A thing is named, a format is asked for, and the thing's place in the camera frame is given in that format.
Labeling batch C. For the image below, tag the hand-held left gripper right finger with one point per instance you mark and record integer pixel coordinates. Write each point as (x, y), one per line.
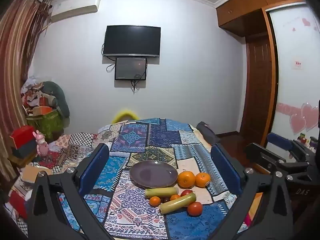
(226, 170)

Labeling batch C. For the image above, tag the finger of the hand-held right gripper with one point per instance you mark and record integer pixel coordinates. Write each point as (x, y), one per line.
(262, 155)
(278, 140)

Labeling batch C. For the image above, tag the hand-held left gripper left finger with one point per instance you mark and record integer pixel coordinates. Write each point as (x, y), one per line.
(93, 170)

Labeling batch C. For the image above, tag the large orange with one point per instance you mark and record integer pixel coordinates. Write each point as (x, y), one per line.
(202, 179)
(186, 179)

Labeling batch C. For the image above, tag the dark red tomato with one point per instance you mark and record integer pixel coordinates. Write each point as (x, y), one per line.
(186, 193)

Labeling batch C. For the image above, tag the orange red tomato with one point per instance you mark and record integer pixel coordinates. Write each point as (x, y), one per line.
(194, 208)

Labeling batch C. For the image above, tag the small tangerine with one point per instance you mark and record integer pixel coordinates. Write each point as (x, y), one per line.
(175, 197)
(155, 201)

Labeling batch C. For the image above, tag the purple round plate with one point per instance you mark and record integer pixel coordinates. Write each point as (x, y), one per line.
(153, 173)

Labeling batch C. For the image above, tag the pink heart sticker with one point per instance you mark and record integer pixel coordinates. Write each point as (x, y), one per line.
(311, 116)
(297, 123)

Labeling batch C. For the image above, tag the dark cloth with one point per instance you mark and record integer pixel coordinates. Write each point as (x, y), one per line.
(207, 131)

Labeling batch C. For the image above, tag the orange yellow bedsheet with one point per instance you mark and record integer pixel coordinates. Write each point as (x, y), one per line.
(255, 205)

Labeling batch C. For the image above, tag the pink rabbit toy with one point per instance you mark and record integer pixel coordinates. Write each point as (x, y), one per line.
(41, 146)

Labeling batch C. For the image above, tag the brown cardboard box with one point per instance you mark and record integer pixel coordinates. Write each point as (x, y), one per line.
(32, 173)

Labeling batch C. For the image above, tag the white sliding wardrobe door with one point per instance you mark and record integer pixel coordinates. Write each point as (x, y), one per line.
(295, 80)

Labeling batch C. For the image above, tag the yellow round object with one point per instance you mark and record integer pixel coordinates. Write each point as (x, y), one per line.
(125, 115)

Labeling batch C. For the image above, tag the patchwork printed blanket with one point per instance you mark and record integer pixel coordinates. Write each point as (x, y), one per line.
(150, 140)

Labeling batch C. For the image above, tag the dark red grape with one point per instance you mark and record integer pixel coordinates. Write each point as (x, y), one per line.
(165, 200)

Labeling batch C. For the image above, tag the dark grey box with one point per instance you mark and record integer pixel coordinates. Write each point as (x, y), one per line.
(23, 151)

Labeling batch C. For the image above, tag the orange box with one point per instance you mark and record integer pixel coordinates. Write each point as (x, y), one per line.
(41, 110)

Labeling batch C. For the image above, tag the red box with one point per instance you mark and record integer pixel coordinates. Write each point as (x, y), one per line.
(21, 135)

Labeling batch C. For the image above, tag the wooden overhead cabinet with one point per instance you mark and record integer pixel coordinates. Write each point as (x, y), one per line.
(242, 10)

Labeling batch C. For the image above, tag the striped brown curtain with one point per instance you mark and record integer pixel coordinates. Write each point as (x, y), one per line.
(15, 55)

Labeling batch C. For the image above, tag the white air conditioner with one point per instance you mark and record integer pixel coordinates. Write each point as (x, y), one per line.
(73, 7)

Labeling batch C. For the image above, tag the small black wall monitor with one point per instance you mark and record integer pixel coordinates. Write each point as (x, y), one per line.
(130, 68)

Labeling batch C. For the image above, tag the black wall television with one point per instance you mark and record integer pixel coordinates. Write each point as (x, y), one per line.
(132, 40)

